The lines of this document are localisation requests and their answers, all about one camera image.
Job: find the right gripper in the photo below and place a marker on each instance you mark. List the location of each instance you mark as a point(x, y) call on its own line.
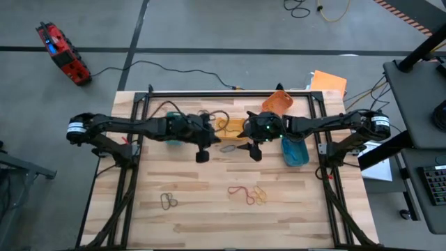
point(265, 127)

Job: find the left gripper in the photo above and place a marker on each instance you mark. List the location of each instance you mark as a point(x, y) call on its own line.
point(188, 129)

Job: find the grey rubber band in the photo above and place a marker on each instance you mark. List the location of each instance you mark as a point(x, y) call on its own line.
point(221, 149)

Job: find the yellow rubber band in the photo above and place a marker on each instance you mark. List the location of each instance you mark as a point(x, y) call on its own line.
point(259, 202)
point(226, 131)

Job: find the thin olive rubber band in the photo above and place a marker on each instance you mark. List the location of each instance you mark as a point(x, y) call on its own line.
point(203, 112)

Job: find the red rubber band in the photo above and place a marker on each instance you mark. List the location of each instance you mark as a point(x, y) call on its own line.
point(235, 187)

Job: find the blue rubber band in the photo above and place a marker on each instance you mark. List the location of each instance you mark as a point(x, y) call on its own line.
point(294, 157)

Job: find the black rubber band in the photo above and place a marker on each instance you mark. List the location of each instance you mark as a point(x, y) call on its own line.
point(162, 202)

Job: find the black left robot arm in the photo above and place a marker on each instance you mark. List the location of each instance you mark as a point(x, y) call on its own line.
point(115, 122)

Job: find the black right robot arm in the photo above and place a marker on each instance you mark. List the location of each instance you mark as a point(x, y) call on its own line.
point(324, 122)

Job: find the yellow plastic basket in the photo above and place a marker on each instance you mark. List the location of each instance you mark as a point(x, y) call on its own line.
point(237, 136)

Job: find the light green plastic basket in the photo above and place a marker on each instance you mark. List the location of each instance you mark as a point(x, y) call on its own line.
point(172, 143)

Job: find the dark teal plastic basket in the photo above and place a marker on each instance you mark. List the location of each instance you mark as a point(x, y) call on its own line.
point(286, 158)

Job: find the orange plastic basket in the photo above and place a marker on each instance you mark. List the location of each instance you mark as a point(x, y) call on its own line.
point(277, 102)

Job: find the orange folder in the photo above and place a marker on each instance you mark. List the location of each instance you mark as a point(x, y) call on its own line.
point(329, 83)

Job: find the white paper sheet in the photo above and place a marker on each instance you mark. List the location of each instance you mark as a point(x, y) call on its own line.
point(380, 172)

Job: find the black desk beam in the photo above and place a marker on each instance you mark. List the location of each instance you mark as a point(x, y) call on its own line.
point(383, 153)

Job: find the black caster wheel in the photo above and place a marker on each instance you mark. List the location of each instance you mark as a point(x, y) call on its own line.
point(406, 214)

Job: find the grey desk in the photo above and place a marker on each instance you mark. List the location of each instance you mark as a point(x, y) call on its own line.
point(418, 97)

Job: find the grey metal cart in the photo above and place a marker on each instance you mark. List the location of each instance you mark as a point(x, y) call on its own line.
point(21, 167)

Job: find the black keyboard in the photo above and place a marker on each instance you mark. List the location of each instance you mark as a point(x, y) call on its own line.
point(435, 184)

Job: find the black diagonal pole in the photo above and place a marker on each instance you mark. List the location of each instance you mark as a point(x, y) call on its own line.
point(421, 52)

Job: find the black orange striped mat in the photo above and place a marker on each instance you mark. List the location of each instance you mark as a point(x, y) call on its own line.
point(411, 10)

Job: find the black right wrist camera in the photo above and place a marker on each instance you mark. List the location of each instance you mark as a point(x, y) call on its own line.
point(256, 155)

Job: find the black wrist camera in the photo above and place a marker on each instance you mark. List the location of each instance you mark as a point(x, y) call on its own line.
point(202, 156)
point(256, 155)

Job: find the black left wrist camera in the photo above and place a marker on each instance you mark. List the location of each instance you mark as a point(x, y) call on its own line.
point(202, 156)

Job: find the black aluminium frame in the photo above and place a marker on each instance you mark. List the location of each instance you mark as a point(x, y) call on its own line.
point(226, 94)

